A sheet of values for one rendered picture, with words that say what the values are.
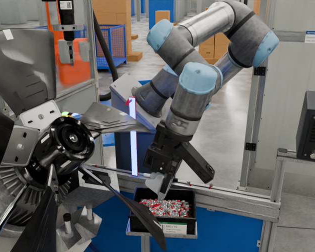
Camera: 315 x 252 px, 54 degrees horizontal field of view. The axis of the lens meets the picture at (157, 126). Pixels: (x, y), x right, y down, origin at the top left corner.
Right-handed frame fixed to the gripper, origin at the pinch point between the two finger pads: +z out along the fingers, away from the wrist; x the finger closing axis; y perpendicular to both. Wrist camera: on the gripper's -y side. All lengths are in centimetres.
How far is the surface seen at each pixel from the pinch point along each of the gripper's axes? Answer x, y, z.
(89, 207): 3.8, 17.4, 11.0
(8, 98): 8.2, 43.1, -13.3
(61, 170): 14.0, 22.2, -5.5
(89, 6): -127, 102, -16
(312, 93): -37, -28, -31
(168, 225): -12.4, -3.7, 18.6
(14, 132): 18.2, 32.1, -12.8
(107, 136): -235, 110, 137
